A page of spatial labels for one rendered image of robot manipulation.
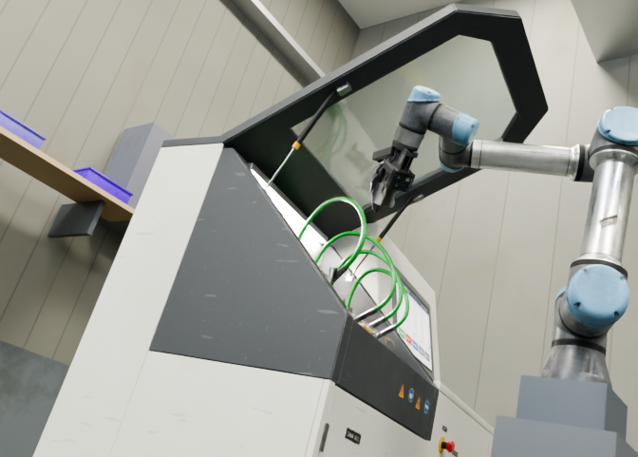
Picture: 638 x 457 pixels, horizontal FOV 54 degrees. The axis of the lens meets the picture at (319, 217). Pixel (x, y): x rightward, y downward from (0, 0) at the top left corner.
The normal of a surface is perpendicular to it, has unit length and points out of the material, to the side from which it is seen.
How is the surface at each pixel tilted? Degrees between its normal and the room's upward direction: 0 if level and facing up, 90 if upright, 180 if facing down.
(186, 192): 90
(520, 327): 90
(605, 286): 97
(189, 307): 90
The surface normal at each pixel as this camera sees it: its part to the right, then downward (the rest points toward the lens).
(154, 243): -0.46, -0.47
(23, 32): 0.79, -0.05
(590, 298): -0.21, -0.33
